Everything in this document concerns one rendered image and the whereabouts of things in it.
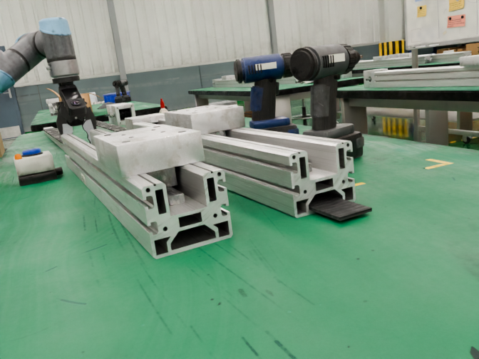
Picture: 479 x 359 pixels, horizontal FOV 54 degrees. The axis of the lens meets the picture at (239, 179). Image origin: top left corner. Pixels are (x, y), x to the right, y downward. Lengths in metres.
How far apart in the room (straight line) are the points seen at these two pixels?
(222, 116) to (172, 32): 11.77
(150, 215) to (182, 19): 12.26
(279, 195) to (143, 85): 11.82
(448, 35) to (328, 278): 3.77
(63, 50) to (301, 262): 1.01
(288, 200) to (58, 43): 0.90
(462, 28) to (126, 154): 3.63
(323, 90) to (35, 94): 11.52
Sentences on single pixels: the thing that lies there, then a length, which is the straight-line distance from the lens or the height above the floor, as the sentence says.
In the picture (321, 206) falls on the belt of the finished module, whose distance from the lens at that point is 0.62.
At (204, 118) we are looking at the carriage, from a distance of 0.88.
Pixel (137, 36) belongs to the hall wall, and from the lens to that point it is 12.50.
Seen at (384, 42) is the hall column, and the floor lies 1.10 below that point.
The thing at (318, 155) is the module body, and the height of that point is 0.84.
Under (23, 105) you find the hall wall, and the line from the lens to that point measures 12.26.
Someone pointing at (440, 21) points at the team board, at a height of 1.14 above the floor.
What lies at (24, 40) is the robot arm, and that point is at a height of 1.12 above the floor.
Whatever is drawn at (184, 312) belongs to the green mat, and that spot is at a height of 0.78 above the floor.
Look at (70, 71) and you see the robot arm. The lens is 1.35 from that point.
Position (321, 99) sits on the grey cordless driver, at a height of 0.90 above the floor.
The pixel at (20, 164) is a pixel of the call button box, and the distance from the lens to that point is 1.14.
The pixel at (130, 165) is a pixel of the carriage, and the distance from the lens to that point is 0.58.
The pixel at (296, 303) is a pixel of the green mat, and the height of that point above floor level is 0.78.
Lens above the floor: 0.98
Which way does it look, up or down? 13 degrees down
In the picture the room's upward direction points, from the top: 7 degrees counter-clockwise
